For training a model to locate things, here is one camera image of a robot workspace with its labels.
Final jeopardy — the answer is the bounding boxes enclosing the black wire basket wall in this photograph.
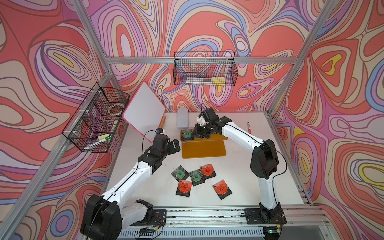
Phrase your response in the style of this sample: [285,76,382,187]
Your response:
[173,50,239,86]
[62,83,130,153]

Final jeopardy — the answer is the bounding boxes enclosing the wooden easel stand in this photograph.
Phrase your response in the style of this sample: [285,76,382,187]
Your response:
[159,116,166,129]

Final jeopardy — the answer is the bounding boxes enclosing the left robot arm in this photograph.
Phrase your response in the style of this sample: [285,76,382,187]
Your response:
[80,134,181,240]

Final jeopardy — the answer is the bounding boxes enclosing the black wire basket left wall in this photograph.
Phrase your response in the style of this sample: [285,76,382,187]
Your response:
[62,83,130,153]

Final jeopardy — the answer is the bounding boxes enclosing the tape roll in basket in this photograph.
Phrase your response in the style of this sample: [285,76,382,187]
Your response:
[107,103,124,117]

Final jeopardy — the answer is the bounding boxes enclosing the red tea bag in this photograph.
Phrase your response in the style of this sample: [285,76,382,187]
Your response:
[176,180,193,198]
[200,164,217,180]
[213,180,233,200]

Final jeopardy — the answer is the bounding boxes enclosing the red tea bag lower left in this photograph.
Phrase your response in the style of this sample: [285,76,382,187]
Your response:
[176,180,193,198]

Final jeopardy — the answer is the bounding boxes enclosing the green yellow markers in basket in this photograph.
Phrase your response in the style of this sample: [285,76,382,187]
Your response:
[89,134,113,142]

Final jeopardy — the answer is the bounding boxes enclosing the white plastic box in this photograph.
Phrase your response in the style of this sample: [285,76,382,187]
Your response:
[177,108,189,130]

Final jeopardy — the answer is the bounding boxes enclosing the yellow wooden two-tier shelf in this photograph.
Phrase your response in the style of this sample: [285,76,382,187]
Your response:
[181,134,228,159]

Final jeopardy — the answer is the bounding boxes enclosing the red tea bag upper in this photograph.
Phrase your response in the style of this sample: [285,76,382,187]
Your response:
[200,164,217,180]

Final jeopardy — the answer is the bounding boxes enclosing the red tea bag lower right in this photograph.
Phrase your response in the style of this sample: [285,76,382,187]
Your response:
[213,180,233,200]

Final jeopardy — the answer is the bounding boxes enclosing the yellow sticky notes in basket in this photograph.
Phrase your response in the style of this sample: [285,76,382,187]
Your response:
[211,77,226,86]

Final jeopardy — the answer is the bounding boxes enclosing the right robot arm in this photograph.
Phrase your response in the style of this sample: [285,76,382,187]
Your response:
[194,108,287,226]

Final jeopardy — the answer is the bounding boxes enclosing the black wire basket back wall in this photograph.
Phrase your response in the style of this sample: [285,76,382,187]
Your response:
[173,50,239,86]

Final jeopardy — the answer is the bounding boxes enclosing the red marker pen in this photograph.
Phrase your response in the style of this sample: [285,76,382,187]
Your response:
[247,122,252,134]

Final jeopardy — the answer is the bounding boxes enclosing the white board with pink edge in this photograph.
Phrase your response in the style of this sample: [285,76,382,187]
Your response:
[123,82,166,143]

